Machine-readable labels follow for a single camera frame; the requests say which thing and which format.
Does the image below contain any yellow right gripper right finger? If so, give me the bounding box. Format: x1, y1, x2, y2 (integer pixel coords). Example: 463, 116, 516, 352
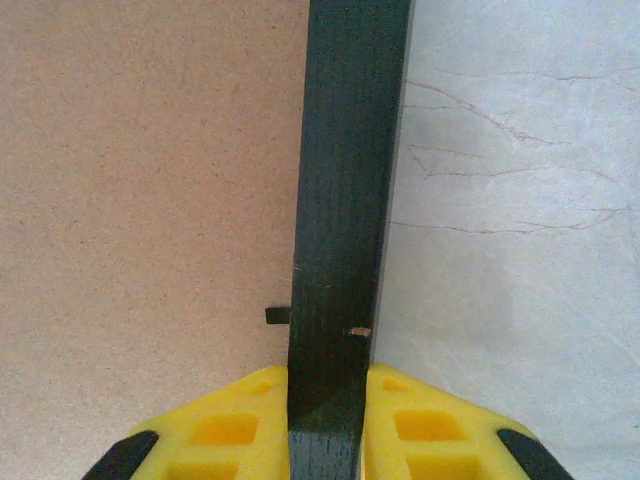
362, 362, 576, 480

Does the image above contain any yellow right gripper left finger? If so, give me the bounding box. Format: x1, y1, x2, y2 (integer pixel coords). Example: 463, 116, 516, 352
87, 364, 292, 480

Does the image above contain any black wooden picture frame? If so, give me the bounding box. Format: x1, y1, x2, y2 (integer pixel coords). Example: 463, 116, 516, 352
264, 0, 416, 480

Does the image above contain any brown fibreboard backing board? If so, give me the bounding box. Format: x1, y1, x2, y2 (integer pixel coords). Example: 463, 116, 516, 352
0, 0, 311, 480

